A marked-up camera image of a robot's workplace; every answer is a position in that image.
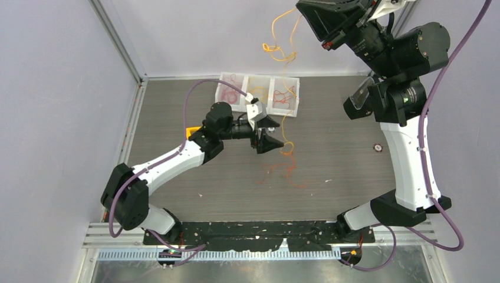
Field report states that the orange cable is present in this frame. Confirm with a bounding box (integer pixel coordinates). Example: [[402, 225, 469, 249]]
[[272, 85, 296, 111], [255, 150, 310, 189]]

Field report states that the middle clear plastic bin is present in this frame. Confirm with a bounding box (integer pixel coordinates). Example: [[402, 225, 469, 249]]
[[242, 74, 272, 113]]

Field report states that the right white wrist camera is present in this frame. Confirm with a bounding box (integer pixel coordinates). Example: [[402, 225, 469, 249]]
[[367, 0, 415, 22]]

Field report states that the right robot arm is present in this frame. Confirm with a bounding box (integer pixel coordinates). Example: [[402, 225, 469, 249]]
[[296, 1, 452, 242]]

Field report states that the pink red cable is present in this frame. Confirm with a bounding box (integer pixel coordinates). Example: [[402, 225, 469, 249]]
[[219, 74, 243, 104]]

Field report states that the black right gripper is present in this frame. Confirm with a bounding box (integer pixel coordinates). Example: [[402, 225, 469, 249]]
[[295, 0, 400, 81]]

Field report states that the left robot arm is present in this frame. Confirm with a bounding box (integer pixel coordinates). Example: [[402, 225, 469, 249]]
[[101, 101, 284, 244]]

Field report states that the white slotted cable duct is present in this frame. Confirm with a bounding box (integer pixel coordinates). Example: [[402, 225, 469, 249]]
[[97, 248, 341, 261]]

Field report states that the right clear plastic bin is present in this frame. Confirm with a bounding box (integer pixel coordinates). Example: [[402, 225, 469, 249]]
[[269, 77, 300, 117]]

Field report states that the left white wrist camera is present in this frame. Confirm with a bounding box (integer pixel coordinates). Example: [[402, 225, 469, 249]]
[[245, 97, 267, 131]]

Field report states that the left clear plastic bin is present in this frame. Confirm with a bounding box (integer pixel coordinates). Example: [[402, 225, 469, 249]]
[[215, 72, 245, 112]]

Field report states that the clear plastic bin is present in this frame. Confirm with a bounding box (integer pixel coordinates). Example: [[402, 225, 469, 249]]
[[242, 74, 272, 113], [269, 77, 300, 117], [215, 72, 245, 112]]

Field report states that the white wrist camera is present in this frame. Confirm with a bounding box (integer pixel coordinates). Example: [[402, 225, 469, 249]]
[[367, 0, 415, 22], [245, 97, 267, 131]]

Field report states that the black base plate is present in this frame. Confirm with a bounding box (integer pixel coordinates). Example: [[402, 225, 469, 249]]
[[160, 220, 375, 252]]

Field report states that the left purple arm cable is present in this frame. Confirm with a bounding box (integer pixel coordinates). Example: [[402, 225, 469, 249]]
[[108, 78, 251, 268]]

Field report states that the yellow triangular plastic part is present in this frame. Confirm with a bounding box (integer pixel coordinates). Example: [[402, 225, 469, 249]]
[[186, 126, 203, 140]]

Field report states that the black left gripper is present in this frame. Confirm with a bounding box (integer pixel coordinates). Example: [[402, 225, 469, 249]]
[[219, 116, 283, 153]]

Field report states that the black wedge stand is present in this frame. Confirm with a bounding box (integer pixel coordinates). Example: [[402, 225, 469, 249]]
[[343, 77, 374, 120]]

